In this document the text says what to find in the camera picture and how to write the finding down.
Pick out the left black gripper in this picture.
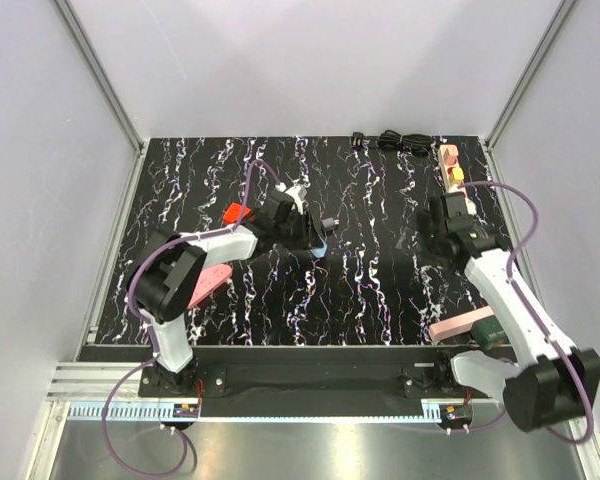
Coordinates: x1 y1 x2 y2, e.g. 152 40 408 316
274 209 324 252

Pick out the grey plug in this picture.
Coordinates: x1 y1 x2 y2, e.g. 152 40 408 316
321 217 339 235

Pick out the light blue plug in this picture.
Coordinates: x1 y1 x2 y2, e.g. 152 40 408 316
310 239 327 259

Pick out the red cube socket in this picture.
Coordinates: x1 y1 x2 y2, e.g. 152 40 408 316
222 202 252 226

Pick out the pink triangular socket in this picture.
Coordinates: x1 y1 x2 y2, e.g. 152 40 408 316
188 264 233 309

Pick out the pink power strip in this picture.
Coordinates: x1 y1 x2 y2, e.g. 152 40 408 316
427 306 494 344

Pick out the dark green plug adapter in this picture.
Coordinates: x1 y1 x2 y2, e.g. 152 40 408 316
471 319 509 351

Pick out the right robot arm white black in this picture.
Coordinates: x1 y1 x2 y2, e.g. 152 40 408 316
419 192 600 432

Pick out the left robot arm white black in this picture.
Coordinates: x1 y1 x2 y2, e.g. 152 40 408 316
127 184 327 396

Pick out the yellow plug on wooden strip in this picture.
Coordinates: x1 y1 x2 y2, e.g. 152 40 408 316
448 167 465 185

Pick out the wooden socket strip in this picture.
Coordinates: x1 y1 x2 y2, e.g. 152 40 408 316
438 147 477 216

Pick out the pink plug on wooden strip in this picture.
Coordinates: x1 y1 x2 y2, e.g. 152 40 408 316
439 144 459 166

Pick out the black plug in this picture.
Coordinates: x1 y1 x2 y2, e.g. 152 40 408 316
350 132 366 149

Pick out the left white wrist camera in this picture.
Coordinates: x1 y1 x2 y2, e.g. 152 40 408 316
275 182 307 214

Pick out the black coiled cable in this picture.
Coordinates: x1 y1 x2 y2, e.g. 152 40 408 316
377 130 434 158

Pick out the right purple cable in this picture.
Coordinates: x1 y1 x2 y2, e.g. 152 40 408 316
459 180 597 445

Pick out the purple cable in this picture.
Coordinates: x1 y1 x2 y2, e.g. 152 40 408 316
459 180 597 445
102 159 286 475

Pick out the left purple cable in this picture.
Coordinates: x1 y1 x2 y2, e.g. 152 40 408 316
102 159 286 475

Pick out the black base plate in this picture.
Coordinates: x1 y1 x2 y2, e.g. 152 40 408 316
77 343 554 419

